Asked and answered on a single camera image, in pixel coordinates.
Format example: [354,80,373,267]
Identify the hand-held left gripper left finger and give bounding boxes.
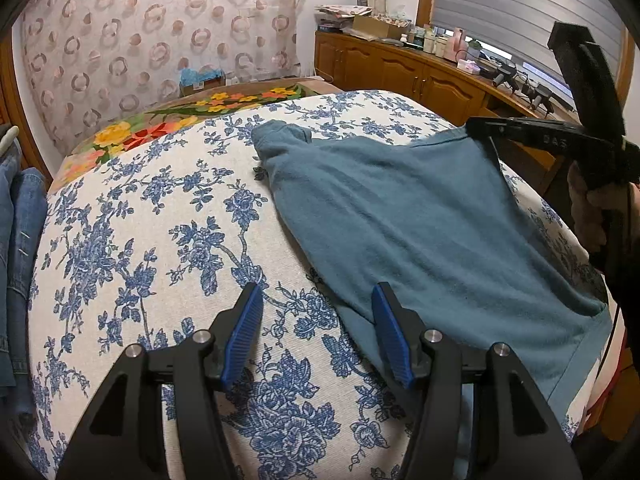
[56,282,265,480]

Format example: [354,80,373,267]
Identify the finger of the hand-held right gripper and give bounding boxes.
[465,116,581,150]

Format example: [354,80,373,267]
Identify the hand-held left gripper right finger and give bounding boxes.
[371,282,583,480]

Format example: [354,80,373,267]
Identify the teal cotton shirt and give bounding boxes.
[251,120,613,418]

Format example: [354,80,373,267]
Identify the person's right forearm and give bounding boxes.
[590,250,640,361]

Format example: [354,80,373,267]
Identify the person's right hand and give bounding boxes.
[567,162,608,257]

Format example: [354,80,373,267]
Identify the black device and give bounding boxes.
[520,80,557,113]

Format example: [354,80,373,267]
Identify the pink bottle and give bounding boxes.
[447,27,468,63]

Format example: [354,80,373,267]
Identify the group of cosmetic bottles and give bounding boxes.
[407,25,451,58]

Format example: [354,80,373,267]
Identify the wooden cabinet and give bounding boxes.
[314,30,576,196]

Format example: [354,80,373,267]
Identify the blue floral bed sheet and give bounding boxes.
[27,89,608,480]

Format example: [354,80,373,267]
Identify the open cardboard box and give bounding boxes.
[352,14,411,41]

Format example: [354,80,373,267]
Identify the stack of papers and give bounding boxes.
[315,4,373,36]

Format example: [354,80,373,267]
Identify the colourful flower blanket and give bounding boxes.
[47,82,321,193]

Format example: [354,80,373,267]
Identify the blue denim jeans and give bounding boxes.
[0,145,51,416]

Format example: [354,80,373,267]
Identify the small cardboard box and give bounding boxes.
[179,76,226,97]

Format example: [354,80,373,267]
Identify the white hanger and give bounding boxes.
[0,125,21,158]

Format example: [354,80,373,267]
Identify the wooden louvre wardrobe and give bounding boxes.
[0,35,51,186]

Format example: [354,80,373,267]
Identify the circle patterned curtain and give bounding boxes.
[20,0,312,156]

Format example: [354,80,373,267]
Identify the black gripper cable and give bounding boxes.
[595,305,623,378]

